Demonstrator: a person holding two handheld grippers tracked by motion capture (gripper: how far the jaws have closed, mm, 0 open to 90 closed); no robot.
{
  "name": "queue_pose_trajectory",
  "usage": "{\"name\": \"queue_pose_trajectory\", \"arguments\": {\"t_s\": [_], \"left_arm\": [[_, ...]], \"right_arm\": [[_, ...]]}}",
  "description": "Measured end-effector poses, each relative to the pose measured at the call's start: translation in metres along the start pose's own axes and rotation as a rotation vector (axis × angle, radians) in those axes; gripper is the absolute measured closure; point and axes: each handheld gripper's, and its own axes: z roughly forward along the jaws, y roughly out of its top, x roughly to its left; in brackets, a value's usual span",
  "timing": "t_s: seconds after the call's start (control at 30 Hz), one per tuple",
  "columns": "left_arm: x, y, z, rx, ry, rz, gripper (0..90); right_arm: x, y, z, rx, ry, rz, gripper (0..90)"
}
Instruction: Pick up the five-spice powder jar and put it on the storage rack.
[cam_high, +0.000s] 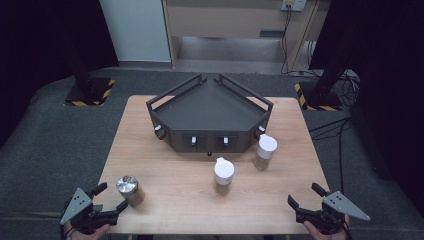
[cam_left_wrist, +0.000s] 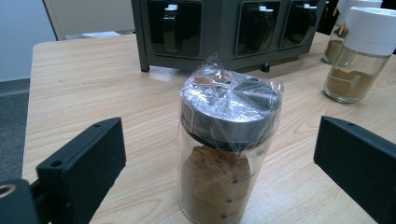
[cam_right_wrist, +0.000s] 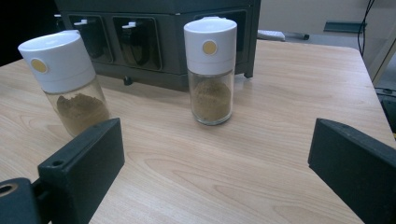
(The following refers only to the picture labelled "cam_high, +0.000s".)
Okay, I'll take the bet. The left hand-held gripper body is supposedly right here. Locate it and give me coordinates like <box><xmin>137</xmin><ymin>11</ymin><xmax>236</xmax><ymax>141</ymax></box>
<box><xmin>59</xmin><ymin>187</ymin><xmax>120</xmax><ymax>235</ymax></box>

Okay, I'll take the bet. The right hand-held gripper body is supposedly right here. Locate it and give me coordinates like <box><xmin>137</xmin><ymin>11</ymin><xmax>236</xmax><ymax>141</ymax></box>
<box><xmin>295</xmin><ymin>190</ymin><xmax>371</xmax><ymax>235</ymax></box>

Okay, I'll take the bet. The silver lid glass spice jar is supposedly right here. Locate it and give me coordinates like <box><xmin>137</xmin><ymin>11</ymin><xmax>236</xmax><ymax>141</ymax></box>
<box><xmin>115</xmin><ymin>175</ymin><xmax>146</xmax><ymax>208</ymax></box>

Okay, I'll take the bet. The white lid glass spice jar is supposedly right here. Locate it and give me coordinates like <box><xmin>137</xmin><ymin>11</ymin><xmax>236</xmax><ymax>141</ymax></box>
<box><xmin>213</xmin><ymin>156</ymin><xmax>236</xmax><ymax>196</ymax></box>
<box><xmin>252</xmin><ymin>133</ymin><xmax>279</xmax><ymax>172</ymax></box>

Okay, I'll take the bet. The dark grey corner spice rack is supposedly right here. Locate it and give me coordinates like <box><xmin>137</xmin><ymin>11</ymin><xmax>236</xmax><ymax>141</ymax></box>
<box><xmin>145</xmin><ymin>72</ymin><xmax>275</xmax><ymax>158</ymax></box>

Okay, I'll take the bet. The person's left hand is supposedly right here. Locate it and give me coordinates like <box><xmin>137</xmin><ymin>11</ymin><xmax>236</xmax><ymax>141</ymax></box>
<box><xmin>63</xmin><ymin>221</ymin><xmax>112</xmax><ymax>240</ymax></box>

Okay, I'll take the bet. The person's right hand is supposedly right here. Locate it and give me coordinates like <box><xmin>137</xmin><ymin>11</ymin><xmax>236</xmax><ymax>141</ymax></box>
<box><xmin>302</xmin><ymin>214</ymin><xmax>352</xmax><ymax>240</ymax></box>

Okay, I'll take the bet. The black stand with striped base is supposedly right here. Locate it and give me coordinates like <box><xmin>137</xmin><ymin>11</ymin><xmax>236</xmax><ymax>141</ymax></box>
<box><xmin>293</xmin><ymin>63</ymin><xmax>351</xmax><ymax>112</ymax></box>
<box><xmin>63</xmin><ymin>56</ymin><xmax>116</xmax><ymax>108</ymax></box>

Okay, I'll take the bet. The black curtain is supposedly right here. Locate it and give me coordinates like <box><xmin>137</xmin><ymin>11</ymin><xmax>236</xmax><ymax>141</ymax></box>
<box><xmin>309</xmin><ymin>0</ymin><xmax>424</xmax><ymax>218</ymax></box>
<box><xmin>0</xmin><ymin>0</ymin><xmax>120</xmax><ymax>148</ymax></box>

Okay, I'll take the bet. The black floor cable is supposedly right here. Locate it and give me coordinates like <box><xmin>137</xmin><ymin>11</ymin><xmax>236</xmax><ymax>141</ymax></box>
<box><xmin>308</xmin><ymin>115</ymin><xmax>354</xmax><ymax>195</ymax></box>

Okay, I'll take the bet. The black cable bundle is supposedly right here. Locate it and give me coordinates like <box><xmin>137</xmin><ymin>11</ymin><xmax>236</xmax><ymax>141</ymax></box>
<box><xmin>334</xmin><ymin>70</ymin><xmax>362</xmax><ymax>108</ymax></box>

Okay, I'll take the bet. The black cable from socket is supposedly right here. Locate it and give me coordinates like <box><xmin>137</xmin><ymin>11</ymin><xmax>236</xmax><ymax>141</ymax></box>
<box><xmin>280</xmin><ymin>9</ymin><xmax>313</xmax><ymax>77</ymax></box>

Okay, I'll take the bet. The white wall socket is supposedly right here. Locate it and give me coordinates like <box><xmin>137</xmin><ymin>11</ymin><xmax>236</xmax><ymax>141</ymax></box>
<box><xmin>280</xmin><ymin>0</ymin><xmax>307</xmax><ymax>12</ymax></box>

